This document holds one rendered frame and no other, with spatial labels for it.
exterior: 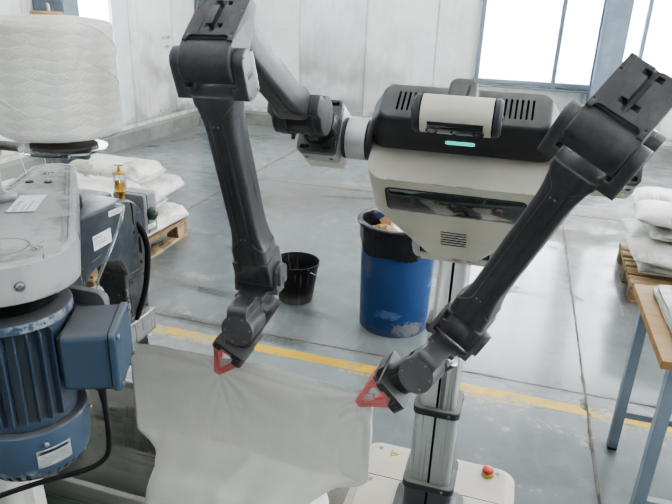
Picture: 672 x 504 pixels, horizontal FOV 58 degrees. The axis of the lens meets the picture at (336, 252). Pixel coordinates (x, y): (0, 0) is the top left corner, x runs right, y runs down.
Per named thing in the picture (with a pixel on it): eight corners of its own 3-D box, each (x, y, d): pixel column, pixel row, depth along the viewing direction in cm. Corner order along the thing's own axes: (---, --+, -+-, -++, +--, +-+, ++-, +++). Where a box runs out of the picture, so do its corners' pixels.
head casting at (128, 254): (152, 308, 138) (141, 180, 127) (80, 363, 116) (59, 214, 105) (42, 288, 146) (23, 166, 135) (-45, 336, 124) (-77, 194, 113)
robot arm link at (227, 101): (254, 40, 82) (182, 38, 85) (237, 58, 78) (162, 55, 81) (294, 273, 110) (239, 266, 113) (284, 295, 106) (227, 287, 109)
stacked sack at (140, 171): (170, 176, 466) (169, 157, 461) (137, 190, 427) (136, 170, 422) (96, 167, 484) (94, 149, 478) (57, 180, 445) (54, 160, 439)
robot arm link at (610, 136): (713, 78, 64) (630, 29, 67) (624, 183, 68) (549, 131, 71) (665, 140, 106) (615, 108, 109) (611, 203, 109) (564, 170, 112)
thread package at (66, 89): (147, 134, 93) (138, 13, 86) (73, 157, 78) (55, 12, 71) (55, 125, 97) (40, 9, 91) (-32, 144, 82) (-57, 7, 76)
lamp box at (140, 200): (158, 229, 136) (155, 190, 132) (146, 236, 131) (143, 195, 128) (128, 225, 137) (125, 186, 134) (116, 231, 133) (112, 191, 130)
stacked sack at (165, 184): (189, 190, 477) (188, 171, 472) (139, 214, 417) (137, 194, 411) (140, 183, 489) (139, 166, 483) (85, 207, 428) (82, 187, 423)
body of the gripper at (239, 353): (209, 347, 110) (227, 318, 107) (233, 321, 119) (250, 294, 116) (239, 367, 110) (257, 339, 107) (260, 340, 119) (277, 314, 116)
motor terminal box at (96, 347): (138, 368, 92) (131, 299, 88) (126, 408, 83) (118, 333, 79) (81, 370, 91) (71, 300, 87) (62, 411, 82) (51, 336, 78)
